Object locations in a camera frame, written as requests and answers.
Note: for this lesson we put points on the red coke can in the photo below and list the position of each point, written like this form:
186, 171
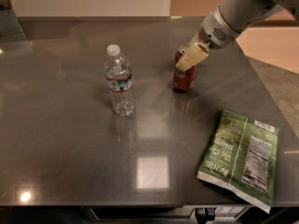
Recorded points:
183, 81

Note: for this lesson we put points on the dark drawer under table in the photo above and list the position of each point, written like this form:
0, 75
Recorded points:
137, 213

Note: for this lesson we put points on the clear plastic water bottle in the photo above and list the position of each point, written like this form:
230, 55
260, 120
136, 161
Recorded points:
119, 80

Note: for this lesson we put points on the green jalapeno chip bag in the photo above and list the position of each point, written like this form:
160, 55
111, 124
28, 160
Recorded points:
242, 158

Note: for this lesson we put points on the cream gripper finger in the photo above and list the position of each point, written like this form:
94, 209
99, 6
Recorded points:
195, 54

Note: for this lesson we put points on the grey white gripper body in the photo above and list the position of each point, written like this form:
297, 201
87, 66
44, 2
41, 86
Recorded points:
213, 31

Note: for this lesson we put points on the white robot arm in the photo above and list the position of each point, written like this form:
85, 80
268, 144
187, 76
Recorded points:
227, 22

